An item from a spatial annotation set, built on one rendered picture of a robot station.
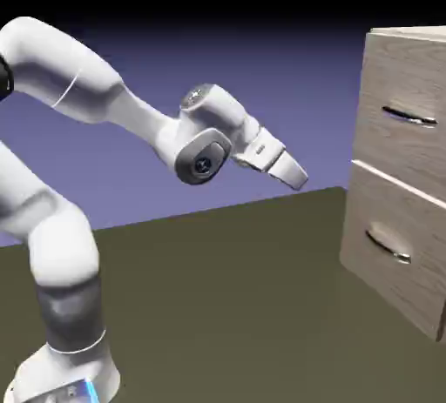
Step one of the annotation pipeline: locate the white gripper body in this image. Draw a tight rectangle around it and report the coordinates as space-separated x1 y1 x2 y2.
267 150 310 191

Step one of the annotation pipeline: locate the light wood drawer front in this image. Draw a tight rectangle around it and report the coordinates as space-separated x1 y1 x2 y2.
339 161 446 343
350 32 446 202

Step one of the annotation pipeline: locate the curved metal drawer handle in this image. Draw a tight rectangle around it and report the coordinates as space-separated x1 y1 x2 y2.
382 105 439 127
365 229 413 265

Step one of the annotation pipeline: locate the light wood cabinet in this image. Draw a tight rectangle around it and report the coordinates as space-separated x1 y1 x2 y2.
338 25 446 344

